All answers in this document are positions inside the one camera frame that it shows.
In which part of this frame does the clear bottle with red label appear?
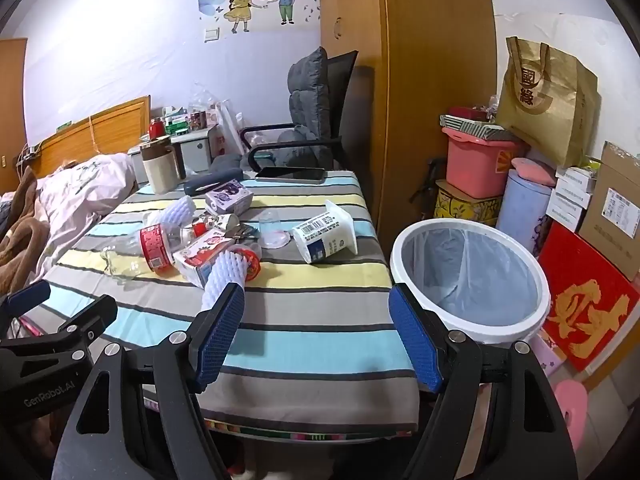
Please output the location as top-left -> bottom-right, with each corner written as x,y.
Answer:
102,222 -> 201,286

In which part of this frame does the striped tablecloth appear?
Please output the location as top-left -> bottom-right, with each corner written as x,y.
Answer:
20,170 -> 421,443

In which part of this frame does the black office chair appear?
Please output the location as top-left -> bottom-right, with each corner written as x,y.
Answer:
240,50 -> 361,173

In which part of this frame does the lavender cylindrical bin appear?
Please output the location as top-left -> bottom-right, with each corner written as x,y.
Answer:
497,170 -> 556,256

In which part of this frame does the wooden door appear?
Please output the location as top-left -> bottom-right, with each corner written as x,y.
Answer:
0,37 -> 28,191

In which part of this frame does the dark red box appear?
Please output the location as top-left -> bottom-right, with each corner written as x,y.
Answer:
447,106 -> 493,122

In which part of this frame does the white round trash bin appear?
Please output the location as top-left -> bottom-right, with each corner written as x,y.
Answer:
390,218 -> 551,346

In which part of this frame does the clear plastic cup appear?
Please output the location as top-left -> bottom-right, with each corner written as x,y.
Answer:
257,209 -> 291,250

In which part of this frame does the small white box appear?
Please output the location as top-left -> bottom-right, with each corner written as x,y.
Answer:
550,182 -> 596,210
546,199 -> 591,233
555,166 -> 598,192

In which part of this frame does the navy glasses case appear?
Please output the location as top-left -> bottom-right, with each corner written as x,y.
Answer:
183,170 -> 244,196

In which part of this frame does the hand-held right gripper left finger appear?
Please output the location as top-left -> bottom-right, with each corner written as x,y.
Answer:
50,281 -> 247,480

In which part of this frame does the purple drink carton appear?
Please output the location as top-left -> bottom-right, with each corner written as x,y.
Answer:
204,179 -> 253,216

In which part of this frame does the white foam fruit net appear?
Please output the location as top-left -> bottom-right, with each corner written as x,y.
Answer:
200,251 -> 251,313
161,196 -> 206,231

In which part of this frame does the green and white box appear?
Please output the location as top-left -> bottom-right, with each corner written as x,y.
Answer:
162,112 -> 193,133

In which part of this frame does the yellow patterned box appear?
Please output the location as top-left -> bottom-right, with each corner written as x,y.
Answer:
434,180 -> 503,226

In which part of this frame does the pink plastic bucket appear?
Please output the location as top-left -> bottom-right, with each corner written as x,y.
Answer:
442,127 -> 526,200

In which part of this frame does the clear plastic bag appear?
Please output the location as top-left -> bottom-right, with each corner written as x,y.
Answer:
190,82 -> 221,111

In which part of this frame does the pink duvet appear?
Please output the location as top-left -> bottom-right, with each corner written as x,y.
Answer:
37,152 -> 138,281

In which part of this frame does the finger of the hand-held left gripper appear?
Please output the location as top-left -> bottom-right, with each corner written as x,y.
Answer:
0,280 -> 53,322
19,294 -> 120,362

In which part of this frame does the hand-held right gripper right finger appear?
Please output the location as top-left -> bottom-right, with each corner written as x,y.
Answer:
387,283 -> 581,480

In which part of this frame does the pale floral box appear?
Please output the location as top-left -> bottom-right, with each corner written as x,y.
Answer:
530,332 -> 568,378

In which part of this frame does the pink plastic stool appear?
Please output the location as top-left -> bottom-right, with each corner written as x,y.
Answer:
552,379 -> 590,453

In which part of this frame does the white plastic bag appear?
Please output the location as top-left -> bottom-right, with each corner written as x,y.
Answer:
215,100 -> 251,156

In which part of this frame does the red and white carton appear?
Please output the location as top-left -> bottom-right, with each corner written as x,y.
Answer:
172,234 -> 236,289

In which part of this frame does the dark brown wrapper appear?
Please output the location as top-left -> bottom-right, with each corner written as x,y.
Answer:
230,225 -> 261,246

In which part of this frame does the brown blanket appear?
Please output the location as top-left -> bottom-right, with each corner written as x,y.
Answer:
0,165 -> 51,301

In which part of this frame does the wooden wardrobe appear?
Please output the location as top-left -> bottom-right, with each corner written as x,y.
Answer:
318,0 -> 498,256

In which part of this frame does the brown cardboard box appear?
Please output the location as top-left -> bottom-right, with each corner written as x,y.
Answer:
580,141 -> 640,281

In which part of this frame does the striped flat box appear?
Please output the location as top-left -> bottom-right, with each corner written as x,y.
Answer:
440,114 -> 521,142

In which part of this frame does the grey chair cushion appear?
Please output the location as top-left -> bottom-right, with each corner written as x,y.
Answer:
212,46 -> 333,176

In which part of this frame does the white nightstand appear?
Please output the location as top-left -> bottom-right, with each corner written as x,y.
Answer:
127,127 -> 221,183

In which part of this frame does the gold paper bag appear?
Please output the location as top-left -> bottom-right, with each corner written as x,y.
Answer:
495,36 -> 599,168

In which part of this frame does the red box with gold print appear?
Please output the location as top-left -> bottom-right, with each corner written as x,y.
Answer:
537,222 -> 640,373

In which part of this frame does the wooden bed headboard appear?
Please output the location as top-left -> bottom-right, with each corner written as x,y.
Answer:
37,95 -> 152,178

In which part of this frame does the black smartphone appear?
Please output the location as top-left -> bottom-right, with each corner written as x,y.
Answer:
255,166 -> 328,183

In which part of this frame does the patterned paper cup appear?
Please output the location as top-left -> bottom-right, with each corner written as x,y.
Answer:
192,213 -> 241,238

